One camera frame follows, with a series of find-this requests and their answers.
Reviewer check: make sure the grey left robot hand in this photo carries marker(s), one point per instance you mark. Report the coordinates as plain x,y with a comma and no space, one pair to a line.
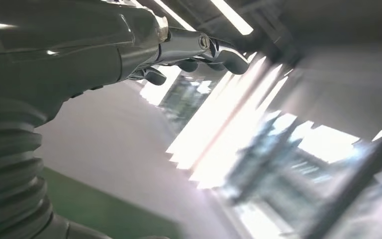
62,49

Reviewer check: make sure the ceiling light strip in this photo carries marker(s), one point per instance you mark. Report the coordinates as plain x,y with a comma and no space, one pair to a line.
174,14
234,18

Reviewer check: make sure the black window frame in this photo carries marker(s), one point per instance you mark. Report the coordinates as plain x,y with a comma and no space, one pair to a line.
359,178

